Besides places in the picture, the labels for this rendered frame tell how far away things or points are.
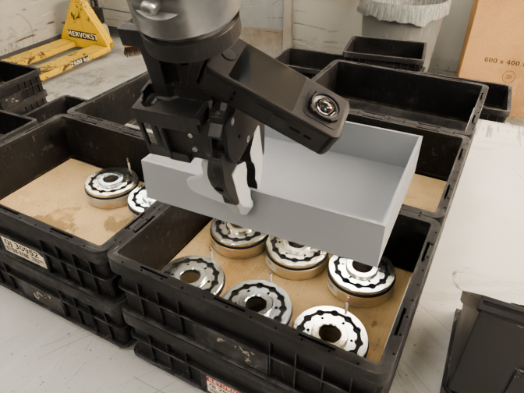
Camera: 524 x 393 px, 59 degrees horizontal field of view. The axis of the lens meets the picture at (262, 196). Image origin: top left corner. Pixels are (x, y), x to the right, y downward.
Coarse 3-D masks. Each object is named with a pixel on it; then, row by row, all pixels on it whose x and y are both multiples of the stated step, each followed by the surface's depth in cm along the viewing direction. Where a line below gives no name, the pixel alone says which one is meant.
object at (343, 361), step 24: (408, 216) 70; (120, 240) 65; (432, 240) 65; (120, 264) 62; (168, 288) 59; (192, 288) 58; (408, 288) 58; (216, 312) 57; (240, 312) 55; (408, 312) 55; (264, 336) 54; (288, 336) 52; (312, 336) 52; (312, 360) 52; (336, 360) 50; (360, 360) 50; (384, 360) 50; (384, 384) 50
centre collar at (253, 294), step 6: (246, 294) 66; (252, 294) 66; (258, 294) 66; (264, 294) 66; (240, 300) 65; (246, 300) 65; (264, 300) 65; (270, 300) 65; (270, 306) 64; (258, 312) 63; (264, 312) 63; (270, 312) 63
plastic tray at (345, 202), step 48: (288, 144) 64; (336, 144) 61; (384, 144) 58; (192, 192) 50; (288, 192) 54; (336, 192) 54; (384, 192) 54; (288, 240) 47; (336, 240) 44; (384, 240) 44
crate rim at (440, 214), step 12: (372, 120) 97; (384, 120) 96; (432, 132) 92; (444, 132) 92; (468, 144) 88; (456, 156) 85; (456, 168) 81; (456, 180) 78; (444, 192) 75; (444, 204) 72; (432, 216) 70; (444, 216) 71
